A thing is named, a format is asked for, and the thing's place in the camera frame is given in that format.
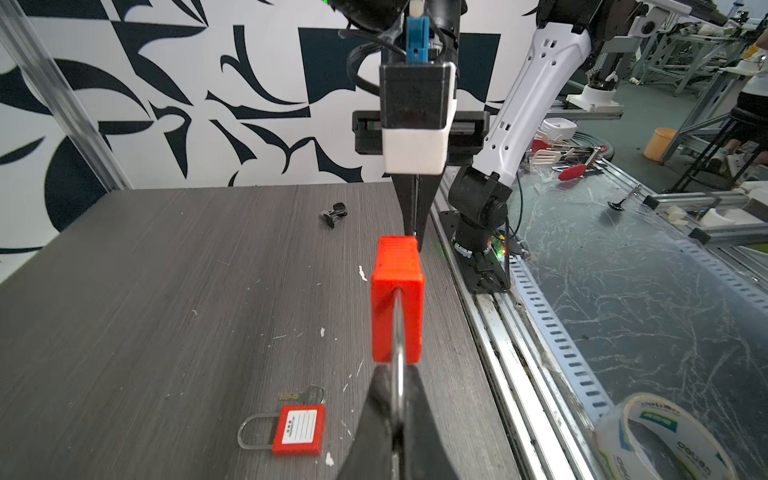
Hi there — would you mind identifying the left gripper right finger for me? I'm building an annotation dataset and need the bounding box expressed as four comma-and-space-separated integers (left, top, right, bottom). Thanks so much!
398, 365, 459, 479

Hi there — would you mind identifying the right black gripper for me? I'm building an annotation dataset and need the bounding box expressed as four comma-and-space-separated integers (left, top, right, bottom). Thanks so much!
352, 110, 490, 250

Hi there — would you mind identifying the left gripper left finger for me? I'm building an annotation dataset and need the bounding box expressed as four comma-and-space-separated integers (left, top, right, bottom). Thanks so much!
337, 365, 393, 480

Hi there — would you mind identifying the red padlock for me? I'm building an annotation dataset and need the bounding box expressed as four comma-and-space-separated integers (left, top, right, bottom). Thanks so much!
236, 385, 326, 457
369, 235, 426, 433

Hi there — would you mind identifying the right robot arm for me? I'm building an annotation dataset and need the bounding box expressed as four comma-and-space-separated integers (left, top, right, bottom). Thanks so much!
332, 1, 636, 253

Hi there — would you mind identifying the small black padlock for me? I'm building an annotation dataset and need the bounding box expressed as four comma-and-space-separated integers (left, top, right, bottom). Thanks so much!
320, 202, 348, 229

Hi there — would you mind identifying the green lit circuit board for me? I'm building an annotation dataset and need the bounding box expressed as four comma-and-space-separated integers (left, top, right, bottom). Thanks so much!
490, 237, 526, 263

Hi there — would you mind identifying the clear tape roll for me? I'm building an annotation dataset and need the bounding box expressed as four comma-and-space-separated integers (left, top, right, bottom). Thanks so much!
594, 393, 738, 479

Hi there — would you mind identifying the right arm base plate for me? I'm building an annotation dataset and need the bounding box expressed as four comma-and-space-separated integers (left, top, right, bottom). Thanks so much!
438, 210, 513, 294

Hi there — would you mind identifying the slotted cable duct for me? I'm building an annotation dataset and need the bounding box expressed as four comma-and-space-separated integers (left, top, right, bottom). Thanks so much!
524, 241, 767, 424

